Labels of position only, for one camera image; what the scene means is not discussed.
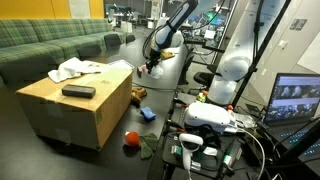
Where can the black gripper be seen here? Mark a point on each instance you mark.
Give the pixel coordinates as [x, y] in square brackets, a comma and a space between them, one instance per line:
[153, 59]

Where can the brown plush animal toy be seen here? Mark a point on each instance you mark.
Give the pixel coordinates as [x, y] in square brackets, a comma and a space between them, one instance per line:
[137, 94]

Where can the blue sponge cloth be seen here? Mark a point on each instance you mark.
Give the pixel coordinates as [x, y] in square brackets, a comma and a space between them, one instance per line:
[147, 113]

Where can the white cloth towel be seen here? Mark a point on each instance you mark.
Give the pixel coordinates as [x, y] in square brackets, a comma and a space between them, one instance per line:
[73, 68]

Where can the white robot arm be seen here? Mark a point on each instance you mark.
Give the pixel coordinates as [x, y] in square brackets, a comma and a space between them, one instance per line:
[242, 49]

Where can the large cardboard box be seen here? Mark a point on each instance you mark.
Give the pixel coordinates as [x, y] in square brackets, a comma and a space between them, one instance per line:
[86, 122]

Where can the white VR headset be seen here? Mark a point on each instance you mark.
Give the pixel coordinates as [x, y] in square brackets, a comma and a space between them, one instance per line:
[219, 119]

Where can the orange radish plush toy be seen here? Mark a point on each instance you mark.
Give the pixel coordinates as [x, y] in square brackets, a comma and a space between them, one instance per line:
[147, 143]

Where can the white VR controller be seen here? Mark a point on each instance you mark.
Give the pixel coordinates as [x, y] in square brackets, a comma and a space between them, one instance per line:
[190, 143]

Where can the green plaid sofa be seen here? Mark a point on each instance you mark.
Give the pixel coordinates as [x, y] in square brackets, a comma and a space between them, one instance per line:
[61, 39]

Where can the open laptop computer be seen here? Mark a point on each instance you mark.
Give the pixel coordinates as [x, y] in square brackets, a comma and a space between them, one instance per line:
[291, 114]

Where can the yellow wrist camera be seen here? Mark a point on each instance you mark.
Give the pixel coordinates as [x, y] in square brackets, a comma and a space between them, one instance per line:
[166, 55]

